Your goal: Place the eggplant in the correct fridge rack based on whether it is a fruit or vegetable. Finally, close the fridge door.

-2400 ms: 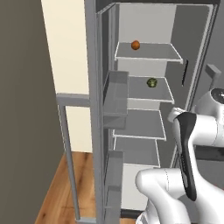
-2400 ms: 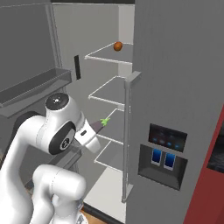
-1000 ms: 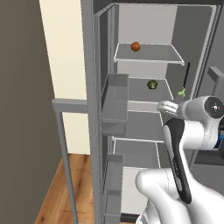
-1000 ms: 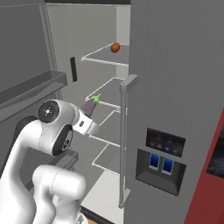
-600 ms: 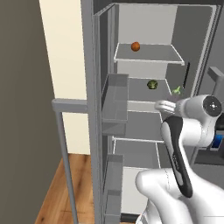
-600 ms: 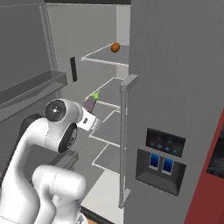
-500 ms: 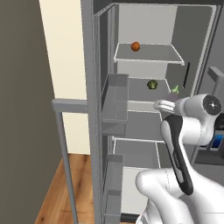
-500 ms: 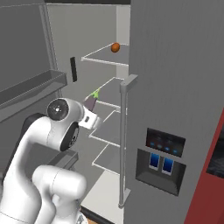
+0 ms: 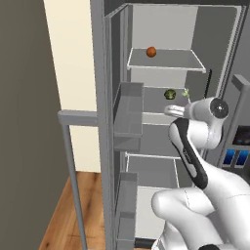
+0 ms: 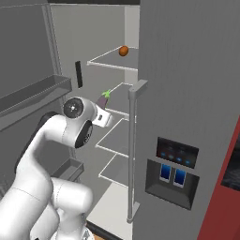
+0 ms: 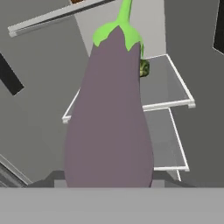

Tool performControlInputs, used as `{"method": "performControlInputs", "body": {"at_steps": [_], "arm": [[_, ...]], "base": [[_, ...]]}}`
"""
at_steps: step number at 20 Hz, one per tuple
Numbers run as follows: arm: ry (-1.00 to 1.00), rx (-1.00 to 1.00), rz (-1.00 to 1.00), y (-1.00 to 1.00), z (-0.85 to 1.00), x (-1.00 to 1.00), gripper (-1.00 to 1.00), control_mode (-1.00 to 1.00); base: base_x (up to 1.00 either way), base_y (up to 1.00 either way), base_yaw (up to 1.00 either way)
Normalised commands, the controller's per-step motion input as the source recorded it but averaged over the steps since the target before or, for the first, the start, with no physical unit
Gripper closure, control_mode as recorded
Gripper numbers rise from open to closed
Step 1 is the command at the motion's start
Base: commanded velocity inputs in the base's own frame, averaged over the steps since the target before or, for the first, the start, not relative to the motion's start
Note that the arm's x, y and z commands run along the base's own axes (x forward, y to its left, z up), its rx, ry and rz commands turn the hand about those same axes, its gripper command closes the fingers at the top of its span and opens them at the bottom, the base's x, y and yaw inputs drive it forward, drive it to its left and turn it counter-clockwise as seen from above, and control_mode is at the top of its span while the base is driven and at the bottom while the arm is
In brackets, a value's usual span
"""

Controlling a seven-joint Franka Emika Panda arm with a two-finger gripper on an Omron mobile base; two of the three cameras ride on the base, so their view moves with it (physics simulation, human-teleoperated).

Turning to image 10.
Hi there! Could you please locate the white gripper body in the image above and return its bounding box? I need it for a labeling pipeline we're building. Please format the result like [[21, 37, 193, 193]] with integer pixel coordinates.
[[96, 105, 114, 128]]

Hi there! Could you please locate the purple eggplant with green stem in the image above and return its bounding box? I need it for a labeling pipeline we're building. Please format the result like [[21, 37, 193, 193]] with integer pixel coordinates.
[[96, 89, 113, 110]]

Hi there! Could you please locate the glass fridge rack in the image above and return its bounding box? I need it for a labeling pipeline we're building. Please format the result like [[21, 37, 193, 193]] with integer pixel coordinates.
[[94, 117, 136, 159], [86, 46, 140, 72], [97, 153, 136, 189], [104, 82, 136, 122]]

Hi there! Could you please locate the black panel inside fridge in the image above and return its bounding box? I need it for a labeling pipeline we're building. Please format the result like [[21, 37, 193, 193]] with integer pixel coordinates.
[[74, 60, 83, 89]]

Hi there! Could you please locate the small grey door bin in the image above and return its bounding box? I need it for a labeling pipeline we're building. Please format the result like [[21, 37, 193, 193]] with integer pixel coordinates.
[[50, 157, 85, 184]]

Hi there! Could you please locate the orange round fruit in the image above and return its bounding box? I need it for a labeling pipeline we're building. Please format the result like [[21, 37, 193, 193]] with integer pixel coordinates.
[[118, 45, 130, 57]]

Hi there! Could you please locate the long grey door bin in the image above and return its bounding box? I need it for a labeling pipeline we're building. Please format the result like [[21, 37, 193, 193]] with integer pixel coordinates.
[[0, 74, 73, 133]]

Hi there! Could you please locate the grey fridge cabinet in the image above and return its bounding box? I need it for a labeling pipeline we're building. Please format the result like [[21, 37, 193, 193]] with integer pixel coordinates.
[[46, 0, 142, 240]]

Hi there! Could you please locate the grey fridge door with dispenser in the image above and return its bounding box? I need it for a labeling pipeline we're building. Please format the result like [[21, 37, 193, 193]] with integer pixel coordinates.
[[132, 0, 240, 240]]

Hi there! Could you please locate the grey fridge door with bins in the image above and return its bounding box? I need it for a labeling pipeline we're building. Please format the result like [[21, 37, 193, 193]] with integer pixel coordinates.
[[0, 0, 75, 201]]

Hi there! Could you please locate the black appliance front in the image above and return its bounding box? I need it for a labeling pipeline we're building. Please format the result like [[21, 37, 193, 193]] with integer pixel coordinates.
[[219, 136, 240, 192]]

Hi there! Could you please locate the red cabinet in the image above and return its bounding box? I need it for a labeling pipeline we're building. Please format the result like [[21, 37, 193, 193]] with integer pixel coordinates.
[[196, 114, 240, 240]]

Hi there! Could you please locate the grey fridge door handle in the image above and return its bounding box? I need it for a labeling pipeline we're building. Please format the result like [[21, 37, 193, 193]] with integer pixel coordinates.
[[126, 79, 149, 224]]

